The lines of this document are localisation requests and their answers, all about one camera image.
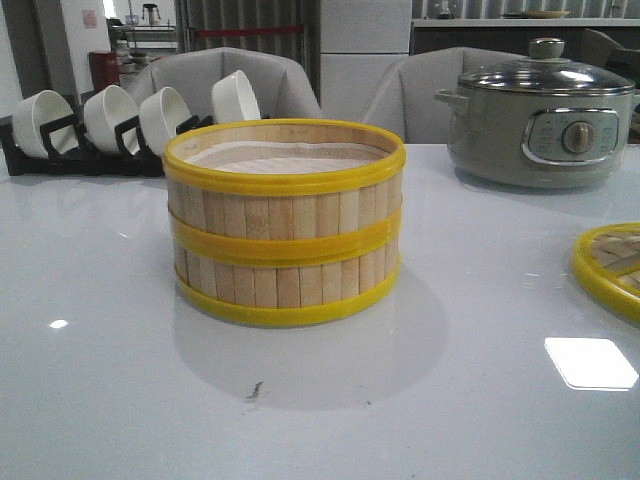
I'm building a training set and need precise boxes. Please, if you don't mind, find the bamboo steamer tray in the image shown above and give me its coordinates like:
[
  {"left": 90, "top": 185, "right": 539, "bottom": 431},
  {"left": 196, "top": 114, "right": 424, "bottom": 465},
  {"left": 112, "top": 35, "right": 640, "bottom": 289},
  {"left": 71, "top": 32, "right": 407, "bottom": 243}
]
[
  {"left": 163, "top": 119, "right": 406, "bottom": 266},
  {"left": 174, "top": 237, "right": 400, "bottom": 327}
]

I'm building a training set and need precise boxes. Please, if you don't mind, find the woven bamboo steamer lid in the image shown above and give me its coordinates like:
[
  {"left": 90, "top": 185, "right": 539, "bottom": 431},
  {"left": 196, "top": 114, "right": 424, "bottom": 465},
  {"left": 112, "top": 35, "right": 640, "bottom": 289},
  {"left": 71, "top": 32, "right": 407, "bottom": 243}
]
[{"left": 570, "top": 222, "right": 639, "bottom": 325}]

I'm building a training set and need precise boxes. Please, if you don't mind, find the left grey chair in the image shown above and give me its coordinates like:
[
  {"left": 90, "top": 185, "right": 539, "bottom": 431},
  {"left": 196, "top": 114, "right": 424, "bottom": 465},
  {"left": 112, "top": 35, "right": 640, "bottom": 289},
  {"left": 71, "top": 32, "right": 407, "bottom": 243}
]
[{"left": 124, "top": 46, "right": 322, "bottom": 126}]

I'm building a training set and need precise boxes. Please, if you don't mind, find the grey chair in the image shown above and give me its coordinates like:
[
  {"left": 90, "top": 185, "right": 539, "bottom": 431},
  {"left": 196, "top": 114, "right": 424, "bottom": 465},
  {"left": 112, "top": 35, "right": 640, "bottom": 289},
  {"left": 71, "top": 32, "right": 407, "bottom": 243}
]
[
  {"left": 360, "top": 47, "right": 520, "bottom": 144},
  {"left": 124, "top": 46, "right": 322, "bottom": 126}
]

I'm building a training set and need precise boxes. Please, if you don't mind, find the right grey chair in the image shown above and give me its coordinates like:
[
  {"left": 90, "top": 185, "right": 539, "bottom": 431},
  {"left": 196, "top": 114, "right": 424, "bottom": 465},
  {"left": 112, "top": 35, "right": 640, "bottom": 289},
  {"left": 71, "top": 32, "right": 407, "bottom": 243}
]
[{"left": 360, "top": 47, "right": 520, "bottom": 144}]

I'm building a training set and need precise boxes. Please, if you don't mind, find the white bowl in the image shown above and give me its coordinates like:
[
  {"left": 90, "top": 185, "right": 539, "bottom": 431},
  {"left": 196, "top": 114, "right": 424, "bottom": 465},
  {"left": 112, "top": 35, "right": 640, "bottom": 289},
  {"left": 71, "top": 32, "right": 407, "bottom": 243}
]
[
  {"left": 84, "top": 85, "right": 139, "bottom": 156},
  {"left": 211, "top": 70, "right": 261, "bottom": 124},
  {"left": 139, "top": 87, "right": 192, "bottom": 156},
  {"left": 12, "top": 90, "right": 73, "bottom": 158}
]

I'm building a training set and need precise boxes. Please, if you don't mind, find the white refrigerator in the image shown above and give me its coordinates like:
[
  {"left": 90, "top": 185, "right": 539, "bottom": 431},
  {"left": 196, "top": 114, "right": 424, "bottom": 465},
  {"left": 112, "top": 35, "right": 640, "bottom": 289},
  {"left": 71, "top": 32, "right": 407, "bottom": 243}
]
[{"left": 319, "top": 0, "right": 412, "bottom": 121}]

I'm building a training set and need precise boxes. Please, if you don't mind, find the red barrier belt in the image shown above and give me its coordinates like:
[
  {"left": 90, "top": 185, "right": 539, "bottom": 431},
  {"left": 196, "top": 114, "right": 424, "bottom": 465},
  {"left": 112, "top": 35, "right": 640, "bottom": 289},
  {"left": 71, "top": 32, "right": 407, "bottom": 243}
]
[{"left": 187, "top": 25, "right": 305, "bottom": 38}]

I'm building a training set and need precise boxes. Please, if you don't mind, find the green electric cooking pot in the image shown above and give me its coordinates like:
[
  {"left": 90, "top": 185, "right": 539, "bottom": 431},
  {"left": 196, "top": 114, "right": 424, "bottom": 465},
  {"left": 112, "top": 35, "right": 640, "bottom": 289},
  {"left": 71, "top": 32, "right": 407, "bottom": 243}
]
[{"left": 434, "top": 38, "right": 639, "bottom": 189}]

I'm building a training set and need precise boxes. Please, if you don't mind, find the dark kitchen counter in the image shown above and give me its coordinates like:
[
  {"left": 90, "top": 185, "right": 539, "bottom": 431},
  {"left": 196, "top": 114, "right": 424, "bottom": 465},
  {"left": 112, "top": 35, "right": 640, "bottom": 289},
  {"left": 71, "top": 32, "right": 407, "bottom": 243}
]
[{"left": 410, "top": 18, "right": 639, "bottom": 59}]

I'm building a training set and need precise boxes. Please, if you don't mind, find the black dish rack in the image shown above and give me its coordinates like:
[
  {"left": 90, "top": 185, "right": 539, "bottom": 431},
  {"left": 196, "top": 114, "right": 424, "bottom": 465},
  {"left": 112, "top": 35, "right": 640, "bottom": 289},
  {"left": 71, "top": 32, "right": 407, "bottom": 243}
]
[{"left": 0, "top": 113, "right": 216, "bottom": 179}]

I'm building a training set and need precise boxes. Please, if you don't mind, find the red box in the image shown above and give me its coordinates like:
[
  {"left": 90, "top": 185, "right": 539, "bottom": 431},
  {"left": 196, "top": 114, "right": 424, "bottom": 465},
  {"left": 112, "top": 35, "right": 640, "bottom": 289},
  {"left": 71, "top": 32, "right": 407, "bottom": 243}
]
[{"left": 88, "top": 51, "right": 120, "bottom": 93}]

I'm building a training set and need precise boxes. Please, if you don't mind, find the yellow plate on counter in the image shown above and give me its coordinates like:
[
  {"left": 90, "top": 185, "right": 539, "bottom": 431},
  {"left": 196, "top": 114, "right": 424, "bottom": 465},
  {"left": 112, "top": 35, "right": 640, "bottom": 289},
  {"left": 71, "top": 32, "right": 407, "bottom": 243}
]
[{"left": 523, "top": 10, "right": 570, "bottom": 20}]

